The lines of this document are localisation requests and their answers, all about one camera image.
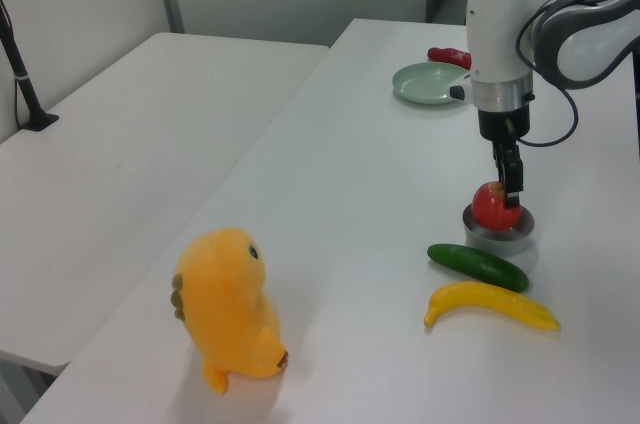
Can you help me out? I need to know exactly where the light green plate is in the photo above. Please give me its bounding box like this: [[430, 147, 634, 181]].
[[391, 62, 473, 106]]

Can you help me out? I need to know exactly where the white side table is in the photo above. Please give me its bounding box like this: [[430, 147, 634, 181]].
[[0, 32, 330, 378]]

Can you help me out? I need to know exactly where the black camera stand pole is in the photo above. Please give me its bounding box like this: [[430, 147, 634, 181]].
[[0, 0, 60, 133]]

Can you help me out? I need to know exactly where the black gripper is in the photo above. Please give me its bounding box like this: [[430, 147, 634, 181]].
[[477, 104, 532, 209]]

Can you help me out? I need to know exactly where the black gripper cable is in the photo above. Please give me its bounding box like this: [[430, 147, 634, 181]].
[[514, 0, 584, 148]]

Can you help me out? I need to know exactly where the orange plush toy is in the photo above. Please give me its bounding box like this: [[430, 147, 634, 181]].
[[171, 226, 291, 396]]

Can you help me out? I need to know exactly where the grey round bowl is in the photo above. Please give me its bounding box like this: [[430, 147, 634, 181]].
[[463, 203, 537, 256]]

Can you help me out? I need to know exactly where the green cucumber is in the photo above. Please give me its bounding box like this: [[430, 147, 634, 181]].
[[426, 242, 530, 293]]

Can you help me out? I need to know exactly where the yellow banana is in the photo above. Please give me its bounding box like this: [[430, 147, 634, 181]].
[[423, 281, 561, 333]]

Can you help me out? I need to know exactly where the red chili pepper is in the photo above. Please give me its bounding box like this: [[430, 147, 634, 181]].
[[427, 46, 473, 70]]

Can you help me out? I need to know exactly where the red apple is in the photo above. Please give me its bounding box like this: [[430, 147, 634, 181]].
[[472, 181, 522, 232]]

